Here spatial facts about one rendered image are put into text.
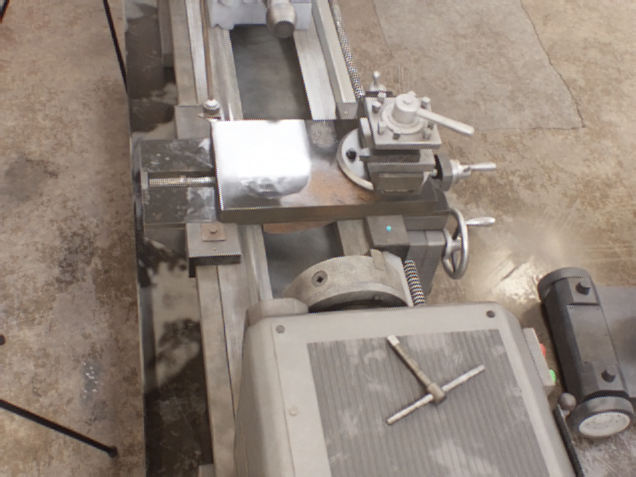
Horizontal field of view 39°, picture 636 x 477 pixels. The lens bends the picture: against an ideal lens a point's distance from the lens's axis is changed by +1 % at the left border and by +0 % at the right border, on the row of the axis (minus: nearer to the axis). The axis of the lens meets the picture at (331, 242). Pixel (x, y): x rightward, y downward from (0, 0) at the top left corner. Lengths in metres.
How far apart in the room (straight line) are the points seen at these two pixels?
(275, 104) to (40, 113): 1.32
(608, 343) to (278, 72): 1.43
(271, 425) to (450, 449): 0.28
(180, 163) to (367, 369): 1.08
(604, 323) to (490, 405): 1.76
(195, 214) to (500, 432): 1.09
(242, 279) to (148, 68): 1.40
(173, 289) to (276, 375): 1.28
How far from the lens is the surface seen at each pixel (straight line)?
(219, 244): 2.20
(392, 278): 1.79
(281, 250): 2.41
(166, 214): 2.26
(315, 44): 2.88
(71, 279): 3.26
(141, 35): 3.56
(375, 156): 2.16
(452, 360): 1.52
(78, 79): 3.99
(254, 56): 2.98
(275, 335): 1.49
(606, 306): 3.30
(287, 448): 1.39
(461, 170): 2.49
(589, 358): 3.11
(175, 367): 2.55
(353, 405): 1.44
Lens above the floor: 2.57
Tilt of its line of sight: 49 degrees down
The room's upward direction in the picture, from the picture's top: 12 degrees clockwise
